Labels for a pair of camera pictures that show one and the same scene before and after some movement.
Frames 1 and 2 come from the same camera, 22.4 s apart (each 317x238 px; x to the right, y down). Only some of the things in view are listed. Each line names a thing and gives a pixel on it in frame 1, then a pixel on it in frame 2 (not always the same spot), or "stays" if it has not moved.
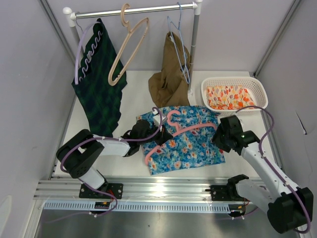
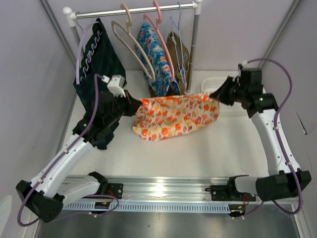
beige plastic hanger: [124, 46] → [135, 43]
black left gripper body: [158, 139] → [121, 105]
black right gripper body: [220, 138] → [234, 91]
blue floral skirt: [195, 149] → [148, 44]
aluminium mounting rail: [135, 189] stays
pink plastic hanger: [179, 130] → [156, 26]
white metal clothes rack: [70, 17] stays
